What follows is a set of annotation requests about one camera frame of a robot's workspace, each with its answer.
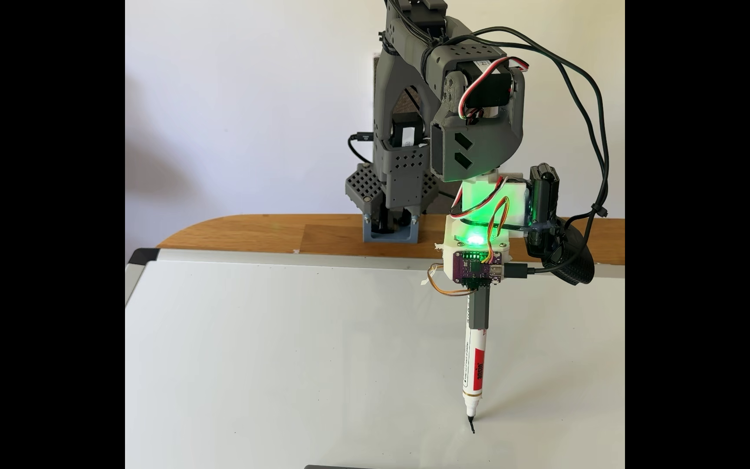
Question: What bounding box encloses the black webcam with clip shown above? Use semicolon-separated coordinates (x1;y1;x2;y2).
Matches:
523;163;596;286

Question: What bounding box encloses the orange wire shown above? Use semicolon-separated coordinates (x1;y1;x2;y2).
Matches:
427;262;477;298

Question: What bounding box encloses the purple microcontroller board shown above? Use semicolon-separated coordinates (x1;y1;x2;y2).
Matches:
452;251;505;287

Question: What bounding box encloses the black cable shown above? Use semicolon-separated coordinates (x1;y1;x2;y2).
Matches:
349;0;610;281

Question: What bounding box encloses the white whiteboard marker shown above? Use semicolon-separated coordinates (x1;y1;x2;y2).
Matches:
461;327;488;424

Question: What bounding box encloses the whiteboard with aluminium frame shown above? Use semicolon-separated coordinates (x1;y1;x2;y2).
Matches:
125;248;626;469

